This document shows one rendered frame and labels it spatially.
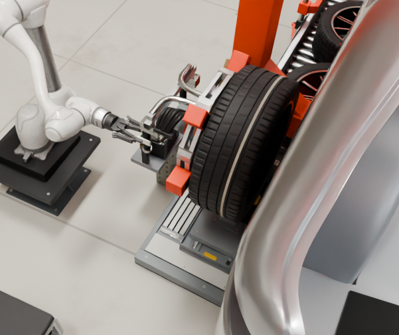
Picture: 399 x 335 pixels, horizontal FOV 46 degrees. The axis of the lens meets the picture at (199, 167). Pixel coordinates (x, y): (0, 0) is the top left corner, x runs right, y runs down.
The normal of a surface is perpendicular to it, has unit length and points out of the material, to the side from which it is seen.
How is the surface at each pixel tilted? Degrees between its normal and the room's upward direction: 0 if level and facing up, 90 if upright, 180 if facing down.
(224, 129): 36
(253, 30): 90
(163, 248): 0
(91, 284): 0
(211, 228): 0
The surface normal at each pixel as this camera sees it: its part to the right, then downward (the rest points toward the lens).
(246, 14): -0.46, 0.70
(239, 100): -0.05, -0.41
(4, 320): 0.05, -0.59
